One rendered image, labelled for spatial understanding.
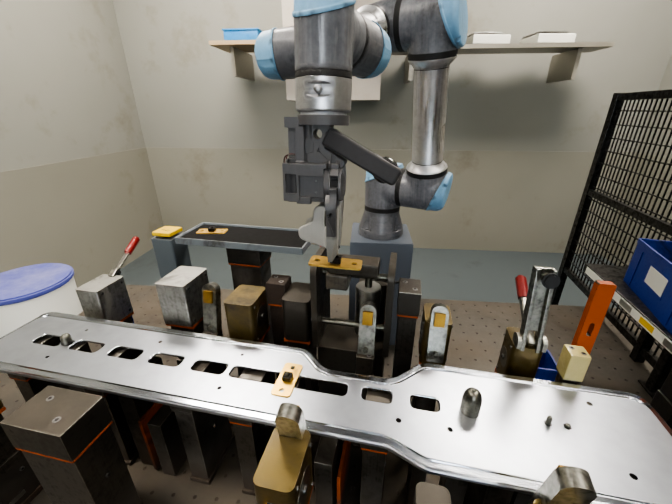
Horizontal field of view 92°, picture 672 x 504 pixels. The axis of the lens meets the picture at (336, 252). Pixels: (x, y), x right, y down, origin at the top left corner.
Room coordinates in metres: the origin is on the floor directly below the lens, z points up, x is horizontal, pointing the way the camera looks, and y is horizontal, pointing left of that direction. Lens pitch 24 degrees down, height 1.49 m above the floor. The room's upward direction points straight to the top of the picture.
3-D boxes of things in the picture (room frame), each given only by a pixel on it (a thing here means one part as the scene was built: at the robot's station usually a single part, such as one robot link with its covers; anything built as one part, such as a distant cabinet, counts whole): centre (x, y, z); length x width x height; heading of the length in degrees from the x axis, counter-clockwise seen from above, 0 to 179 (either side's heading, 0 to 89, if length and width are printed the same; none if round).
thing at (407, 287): (0.65, -0.17, 0.91); 0.07 x 0.05 x 0.42; 168
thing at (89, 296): (0.78, 0.64, 0.88); 0.12 x 0.07 x 0.36; 168
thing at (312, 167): (0.48, 0.03, 1.42); 0.09 x 0.08 x 0.12; 82
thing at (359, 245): (1.05, -0.15, 0.90); 0.20 x 0.20 x 0.40; 85
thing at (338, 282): (0.66, -0.05, 0.95); 0.18 x 0.13 x 0.49; 78
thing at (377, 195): (1.05, -0.16, 1.27); 0.13 x 0.12 x 0.14; 60
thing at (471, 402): (0.41, -0.24, 1.02); 0.03 x 0.03 x 0.07
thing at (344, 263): (0.47, 0.00, 1.27); 0.08 x 0.04 x 0.01; 82
